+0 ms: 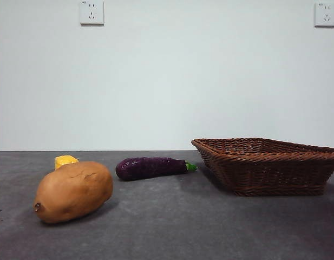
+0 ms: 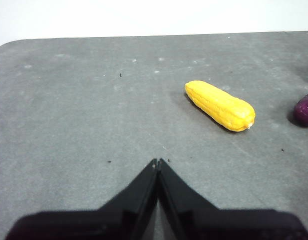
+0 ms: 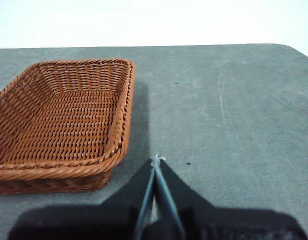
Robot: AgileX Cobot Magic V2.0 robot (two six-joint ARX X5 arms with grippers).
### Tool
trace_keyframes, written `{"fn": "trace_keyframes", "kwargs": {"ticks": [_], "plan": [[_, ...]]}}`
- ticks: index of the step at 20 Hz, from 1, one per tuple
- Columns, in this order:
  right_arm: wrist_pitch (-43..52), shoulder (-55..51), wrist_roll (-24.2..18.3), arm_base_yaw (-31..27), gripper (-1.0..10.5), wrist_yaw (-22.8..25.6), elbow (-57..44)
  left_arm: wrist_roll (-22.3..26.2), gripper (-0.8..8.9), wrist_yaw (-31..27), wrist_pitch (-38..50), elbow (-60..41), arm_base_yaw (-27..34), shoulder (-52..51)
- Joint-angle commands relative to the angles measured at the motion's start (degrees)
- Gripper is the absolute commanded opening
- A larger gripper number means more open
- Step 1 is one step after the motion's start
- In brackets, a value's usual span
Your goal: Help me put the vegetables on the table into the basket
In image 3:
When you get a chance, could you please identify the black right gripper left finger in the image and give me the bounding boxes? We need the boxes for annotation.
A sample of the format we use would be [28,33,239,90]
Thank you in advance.
[8,158,156,240]

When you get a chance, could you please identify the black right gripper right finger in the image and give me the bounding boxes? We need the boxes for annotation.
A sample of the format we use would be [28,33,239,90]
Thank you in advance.
[155,157,308,240]

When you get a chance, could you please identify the brown woven wicker basket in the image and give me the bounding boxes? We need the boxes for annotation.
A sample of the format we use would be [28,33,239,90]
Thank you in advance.
[0,58,137,196]

